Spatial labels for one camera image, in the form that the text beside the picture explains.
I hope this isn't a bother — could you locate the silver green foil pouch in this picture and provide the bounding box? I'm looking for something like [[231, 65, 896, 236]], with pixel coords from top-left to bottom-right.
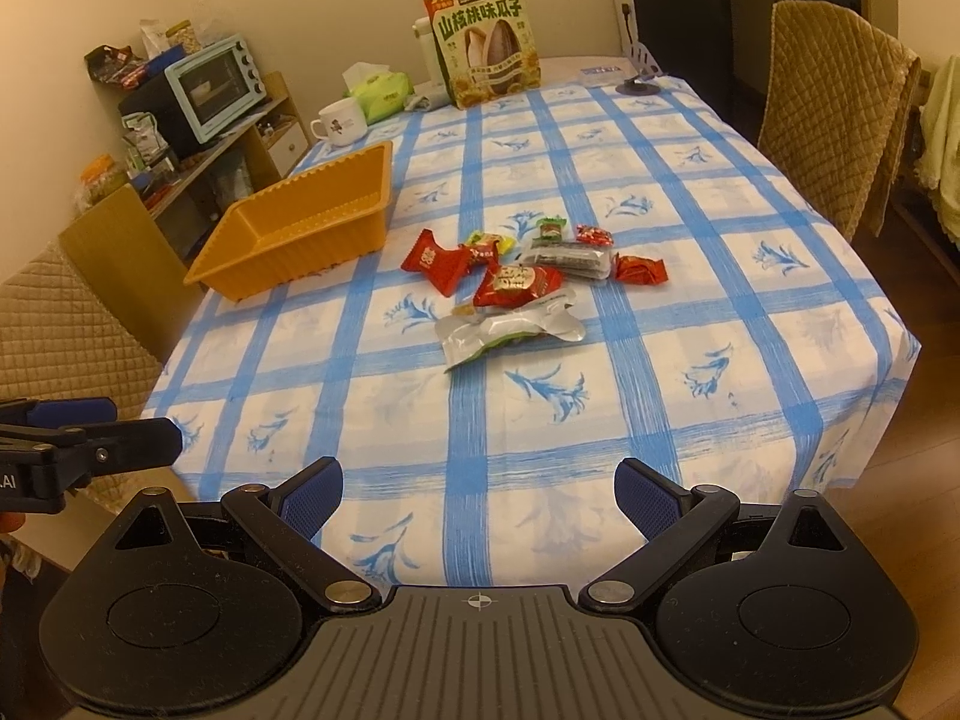
[[434, 288, 586, 371]]

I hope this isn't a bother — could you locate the red date snack packet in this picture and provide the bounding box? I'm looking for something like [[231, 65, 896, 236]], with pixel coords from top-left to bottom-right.
[[472, 263, 565, 310]]

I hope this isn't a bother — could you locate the person's left hand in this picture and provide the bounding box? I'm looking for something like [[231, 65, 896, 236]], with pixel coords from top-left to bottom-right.
[[0, 512, 26, 533]]

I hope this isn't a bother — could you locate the left quilted beige chair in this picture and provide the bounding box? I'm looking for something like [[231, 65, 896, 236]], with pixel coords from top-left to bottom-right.
[[0, 184, 207, 587]]

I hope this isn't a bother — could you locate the quilted beige chair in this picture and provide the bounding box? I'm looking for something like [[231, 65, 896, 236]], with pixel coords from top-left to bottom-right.
[[0, 184, 207, 587], [758, 0, 921, 241]]

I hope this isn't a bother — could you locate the wooden shelf unit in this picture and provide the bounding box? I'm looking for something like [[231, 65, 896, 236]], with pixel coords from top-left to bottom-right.
[[118, 70, 313, 263]]

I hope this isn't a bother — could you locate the snack jar on shelf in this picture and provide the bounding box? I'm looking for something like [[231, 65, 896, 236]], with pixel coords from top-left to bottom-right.
[[75, 154, 128, 213]]

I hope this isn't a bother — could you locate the orange red wrapped candy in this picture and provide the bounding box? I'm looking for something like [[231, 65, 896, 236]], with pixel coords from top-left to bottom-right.
[[612, 254, 669, 286]]

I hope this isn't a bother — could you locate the blue checked tablecloth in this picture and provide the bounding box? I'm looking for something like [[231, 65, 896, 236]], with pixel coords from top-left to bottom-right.
[[146, 78, 919, 587]]

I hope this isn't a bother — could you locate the dark clear snack packet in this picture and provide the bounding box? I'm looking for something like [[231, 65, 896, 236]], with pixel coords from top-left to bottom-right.
[[517, 241, 613, 281]]

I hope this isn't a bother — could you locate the small red candy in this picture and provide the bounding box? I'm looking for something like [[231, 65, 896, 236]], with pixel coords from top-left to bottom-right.
[[576, 224, 613, 247]]

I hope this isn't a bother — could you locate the large red snack packet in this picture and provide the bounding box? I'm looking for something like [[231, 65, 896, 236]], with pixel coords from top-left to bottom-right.
[[400, 229, 472, 298]]

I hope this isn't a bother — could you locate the orange plastic tray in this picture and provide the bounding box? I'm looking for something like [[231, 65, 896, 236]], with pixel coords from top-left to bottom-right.
[[184, 142, 394, 302]]

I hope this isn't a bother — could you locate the yellow green candy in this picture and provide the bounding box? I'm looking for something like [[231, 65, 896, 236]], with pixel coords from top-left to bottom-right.
[[466, 231, 516, 262]]

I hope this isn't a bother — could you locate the light blue toaster oven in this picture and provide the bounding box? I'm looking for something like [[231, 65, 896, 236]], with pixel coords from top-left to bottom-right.
[[164, 34, 267, 143]]

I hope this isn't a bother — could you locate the white ceramic mug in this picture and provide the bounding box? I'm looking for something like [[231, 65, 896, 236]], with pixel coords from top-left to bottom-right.
[[309, 96, 368, 148]]

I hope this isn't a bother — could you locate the black round coaster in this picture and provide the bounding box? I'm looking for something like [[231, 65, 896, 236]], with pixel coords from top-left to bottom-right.
[[615, 76, 661, 98]]

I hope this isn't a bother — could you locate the green tissue pack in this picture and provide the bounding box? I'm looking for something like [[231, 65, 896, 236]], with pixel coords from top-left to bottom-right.
[[342, 62, 413, 125]]

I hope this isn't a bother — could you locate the grey crumpled cloth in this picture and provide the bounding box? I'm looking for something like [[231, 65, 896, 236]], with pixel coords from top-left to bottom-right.
[[404, 85, 451, 112]]

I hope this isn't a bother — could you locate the right quilted beige chair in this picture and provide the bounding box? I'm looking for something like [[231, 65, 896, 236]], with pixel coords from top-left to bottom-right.
[[758, 0, 921, 241]]

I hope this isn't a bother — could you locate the white phone stand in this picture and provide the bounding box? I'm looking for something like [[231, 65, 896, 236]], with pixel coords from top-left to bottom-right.
[[628, 43, 664, 82]]

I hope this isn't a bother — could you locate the small plastic card packet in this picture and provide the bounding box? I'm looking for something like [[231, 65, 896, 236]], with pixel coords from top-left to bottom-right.
[[579, 64, 623, 85]]

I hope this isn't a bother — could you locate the black cabinet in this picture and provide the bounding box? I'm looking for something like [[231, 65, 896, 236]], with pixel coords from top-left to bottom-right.
[[613, 0, 734, 117]]

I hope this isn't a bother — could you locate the sunflower seed snack box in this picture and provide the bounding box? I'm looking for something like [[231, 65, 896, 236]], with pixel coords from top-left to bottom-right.
[[425, 0, 542, 109]]

